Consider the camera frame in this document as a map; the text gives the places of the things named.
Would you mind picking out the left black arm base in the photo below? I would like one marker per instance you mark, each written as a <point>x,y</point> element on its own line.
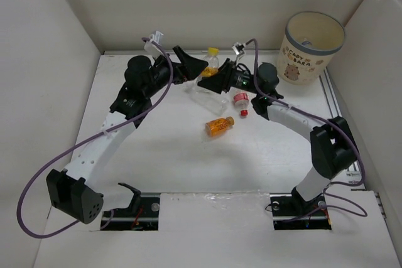
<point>142,213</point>

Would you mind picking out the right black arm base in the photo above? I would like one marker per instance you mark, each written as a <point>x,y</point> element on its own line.
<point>289,214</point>

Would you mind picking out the clear bottle red label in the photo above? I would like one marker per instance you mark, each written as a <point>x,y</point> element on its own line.
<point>240,101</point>

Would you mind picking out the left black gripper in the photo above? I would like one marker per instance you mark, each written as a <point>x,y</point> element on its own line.
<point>193,67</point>

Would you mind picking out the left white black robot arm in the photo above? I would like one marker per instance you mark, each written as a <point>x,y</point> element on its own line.
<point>72,190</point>

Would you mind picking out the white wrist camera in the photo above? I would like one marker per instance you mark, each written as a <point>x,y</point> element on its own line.
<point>152,44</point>
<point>239,50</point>

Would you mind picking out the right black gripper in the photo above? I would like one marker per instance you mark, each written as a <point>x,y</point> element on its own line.
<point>223,79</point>

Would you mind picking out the orange bottle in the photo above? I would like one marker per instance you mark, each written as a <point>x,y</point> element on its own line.
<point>218,126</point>

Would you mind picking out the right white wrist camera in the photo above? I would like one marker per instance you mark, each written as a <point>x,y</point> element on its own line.
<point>239,50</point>

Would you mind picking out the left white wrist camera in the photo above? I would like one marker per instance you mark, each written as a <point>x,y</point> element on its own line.
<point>152,44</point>

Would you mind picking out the clear bottle yellow cap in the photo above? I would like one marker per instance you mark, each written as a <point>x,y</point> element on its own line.
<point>213,63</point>

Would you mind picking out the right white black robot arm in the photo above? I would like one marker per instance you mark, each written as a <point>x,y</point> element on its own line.
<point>332,146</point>

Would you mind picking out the cream capybara bin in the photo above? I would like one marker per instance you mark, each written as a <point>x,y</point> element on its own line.
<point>302,65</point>

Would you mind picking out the large clear plastic bottle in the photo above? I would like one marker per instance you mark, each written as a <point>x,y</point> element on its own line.
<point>214,103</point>

